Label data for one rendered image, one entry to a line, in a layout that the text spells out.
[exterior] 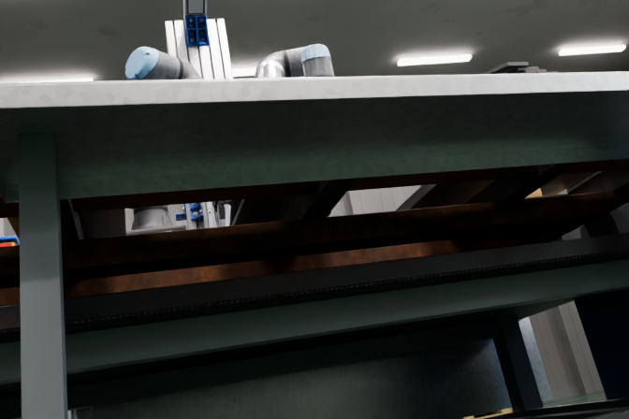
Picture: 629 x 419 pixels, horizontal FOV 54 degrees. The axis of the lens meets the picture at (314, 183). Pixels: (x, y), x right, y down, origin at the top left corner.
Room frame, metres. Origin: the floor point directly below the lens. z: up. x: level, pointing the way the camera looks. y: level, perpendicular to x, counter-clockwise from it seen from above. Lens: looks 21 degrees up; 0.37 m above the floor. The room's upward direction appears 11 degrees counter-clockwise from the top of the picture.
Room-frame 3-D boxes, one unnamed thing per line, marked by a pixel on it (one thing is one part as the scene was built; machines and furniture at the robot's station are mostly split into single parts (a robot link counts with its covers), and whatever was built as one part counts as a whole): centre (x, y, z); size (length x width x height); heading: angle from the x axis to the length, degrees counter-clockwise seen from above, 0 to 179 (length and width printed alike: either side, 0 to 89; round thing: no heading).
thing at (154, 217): (2.00, 0.58, 1.09); 0.15 x 0.15 x 0.10
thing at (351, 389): (1.82, 0.04, 0.47); 1.30 x 0.04 x 0.35; 109
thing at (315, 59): (1.40, -0.07, 1.21); 0.09 x 0.08 x 0.11; 2
